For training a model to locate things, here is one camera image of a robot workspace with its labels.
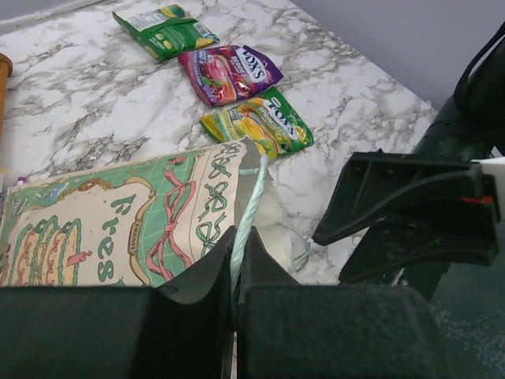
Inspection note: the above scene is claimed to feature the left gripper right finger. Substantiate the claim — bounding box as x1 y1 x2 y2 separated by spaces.
237 230 450 378

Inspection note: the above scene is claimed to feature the green printed paper bag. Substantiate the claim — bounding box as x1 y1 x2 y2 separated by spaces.
1 138 310 287

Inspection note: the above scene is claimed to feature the orange wooden shelf rack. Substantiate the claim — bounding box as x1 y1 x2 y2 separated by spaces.
0 53 13 134

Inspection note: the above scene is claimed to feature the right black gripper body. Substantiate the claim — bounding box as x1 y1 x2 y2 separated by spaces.
374 27 504 298

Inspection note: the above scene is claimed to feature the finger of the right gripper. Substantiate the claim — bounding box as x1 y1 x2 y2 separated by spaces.
312 152 484 246
339 219 498 283

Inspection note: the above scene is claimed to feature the purple berries candy bag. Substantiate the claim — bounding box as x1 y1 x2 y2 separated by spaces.
178 45 284 108

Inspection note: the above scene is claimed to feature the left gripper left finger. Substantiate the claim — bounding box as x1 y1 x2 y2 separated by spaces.
1 227 236 378

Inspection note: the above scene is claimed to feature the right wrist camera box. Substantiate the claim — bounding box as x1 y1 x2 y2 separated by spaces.
472 157 505 180

